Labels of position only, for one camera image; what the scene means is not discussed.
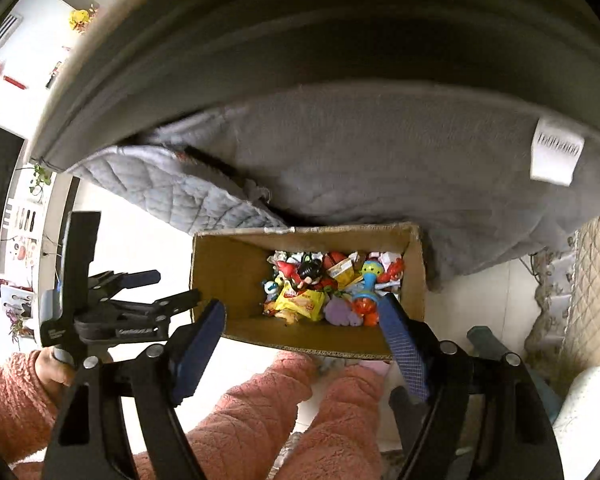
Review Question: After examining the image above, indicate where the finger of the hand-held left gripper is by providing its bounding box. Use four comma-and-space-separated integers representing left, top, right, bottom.
102, 288, 203, 325
87, 269, 162, 292

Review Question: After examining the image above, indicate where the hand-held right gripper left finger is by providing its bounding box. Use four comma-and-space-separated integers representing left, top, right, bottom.
40, 299, 227, 480

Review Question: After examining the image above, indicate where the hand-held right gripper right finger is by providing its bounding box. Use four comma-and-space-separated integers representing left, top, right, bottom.
377, 292, 566, 480

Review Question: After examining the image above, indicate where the cardboard box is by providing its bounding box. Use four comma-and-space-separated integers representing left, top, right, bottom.
190, 222, 427, 362

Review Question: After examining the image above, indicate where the teal rattle toy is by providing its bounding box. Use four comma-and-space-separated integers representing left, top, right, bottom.
351, 257, 389, 329

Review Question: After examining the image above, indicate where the purple toy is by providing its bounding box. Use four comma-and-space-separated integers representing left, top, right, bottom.
324, 296, 362, 329

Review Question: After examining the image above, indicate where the red plastic toy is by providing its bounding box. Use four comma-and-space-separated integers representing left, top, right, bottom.
379, 257, 407, 292

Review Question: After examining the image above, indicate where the yellow snack packet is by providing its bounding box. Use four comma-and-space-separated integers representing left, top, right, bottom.
267, 290, 327, 324

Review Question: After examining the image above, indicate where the black-haired doll figure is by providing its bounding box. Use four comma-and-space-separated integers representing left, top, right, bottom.
276, 252, 337, 294

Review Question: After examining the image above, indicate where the person's left forearm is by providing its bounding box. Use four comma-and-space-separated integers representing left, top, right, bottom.
0, 352, 67, 467

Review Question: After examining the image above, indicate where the person's left hand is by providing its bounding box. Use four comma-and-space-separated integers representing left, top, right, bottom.
34, 347, 116, 402

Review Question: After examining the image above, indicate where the white television shelf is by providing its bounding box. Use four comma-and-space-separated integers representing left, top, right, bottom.
0, 170, 81, 301

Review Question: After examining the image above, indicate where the person's right leg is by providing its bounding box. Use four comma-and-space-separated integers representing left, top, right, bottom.
280, 362, 397, 480

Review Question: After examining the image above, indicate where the green potted plant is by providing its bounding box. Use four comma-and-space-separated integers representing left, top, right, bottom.
28, 160, 55, 201

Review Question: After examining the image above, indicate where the grey quilted blanket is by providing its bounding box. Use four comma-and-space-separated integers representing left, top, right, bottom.
70, 80, 600, 293

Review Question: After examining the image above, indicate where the white plastic object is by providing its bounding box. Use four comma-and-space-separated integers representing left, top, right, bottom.
550, 366, 600, 480

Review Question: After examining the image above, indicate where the floral beige sofa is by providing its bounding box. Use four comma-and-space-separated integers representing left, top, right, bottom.
522, 205, 600, 391

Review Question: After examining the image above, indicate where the yellow flower plant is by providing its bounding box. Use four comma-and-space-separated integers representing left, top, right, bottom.
68, 4, 101, 35

